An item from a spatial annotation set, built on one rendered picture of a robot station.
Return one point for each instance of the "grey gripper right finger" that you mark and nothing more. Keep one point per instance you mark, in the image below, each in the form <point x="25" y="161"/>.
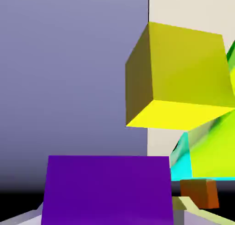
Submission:
<point x="191" y="216"/>

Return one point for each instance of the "large yellow box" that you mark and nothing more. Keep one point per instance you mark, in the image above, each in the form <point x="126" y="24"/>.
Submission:
<point x="185" y="78"/>

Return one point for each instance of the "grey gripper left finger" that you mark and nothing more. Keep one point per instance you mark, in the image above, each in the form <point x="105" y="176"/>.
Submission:
<point x="23" y="218"/>

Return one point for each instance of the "small purple cube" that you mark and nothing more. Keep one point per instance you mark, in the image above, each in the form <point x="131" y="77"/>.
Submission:
<point x="107" y="190"/>

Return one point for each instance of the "small orange cube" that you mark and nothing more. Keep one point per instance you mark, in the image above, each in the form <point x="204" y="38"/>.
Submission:
<point x="199" y="193"/>

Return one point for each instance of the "large cyan box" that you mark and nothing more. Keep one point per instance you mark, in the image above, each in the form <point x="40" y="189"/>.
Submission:
<point x="211" y="155"/>

